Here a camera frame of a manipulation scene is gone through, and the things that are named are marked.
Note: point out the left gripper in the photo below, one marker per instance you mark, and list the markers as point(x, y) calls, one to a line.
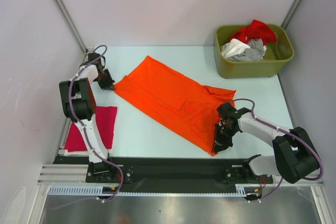
point(108, 85)

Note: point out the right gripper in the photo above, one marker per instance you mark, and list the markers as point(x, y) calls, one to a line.
point(220, 144)

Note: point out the orange t-shirt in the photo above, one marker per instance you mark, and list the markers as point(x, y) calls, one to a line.
point(179, 103)

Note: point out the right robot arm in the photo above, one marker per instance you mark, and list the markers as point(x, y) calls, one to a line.
point(294, 157)

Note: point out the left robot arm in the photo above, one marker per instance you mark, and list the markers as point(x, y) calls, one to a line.
point(92, 128)

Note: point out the grey t-shirt in bin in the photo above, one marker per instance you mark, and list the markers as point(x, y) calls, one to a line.
point(256, 52)

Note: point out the white t-shirt in bin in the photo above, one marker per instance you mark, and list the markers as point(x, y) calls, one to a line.
point(233, 48)

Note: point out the olive green plastic bin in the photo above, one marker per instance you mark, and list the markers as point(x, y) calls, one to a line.
point(277, 55)

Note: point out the red t-shirt in bin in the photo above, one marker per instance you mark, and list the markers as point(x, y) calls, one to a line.
point(256, 30)

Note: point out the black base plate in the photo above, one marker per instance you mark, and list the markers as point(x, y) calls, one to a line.
point(177, 175)

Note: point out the aluminium frame rail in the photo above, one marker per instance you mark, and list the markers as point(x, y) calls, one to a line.
point(72, 174)

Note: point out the left aluminium corner post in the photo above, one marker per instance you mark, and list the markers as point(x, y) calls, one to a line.
point(70, 24)

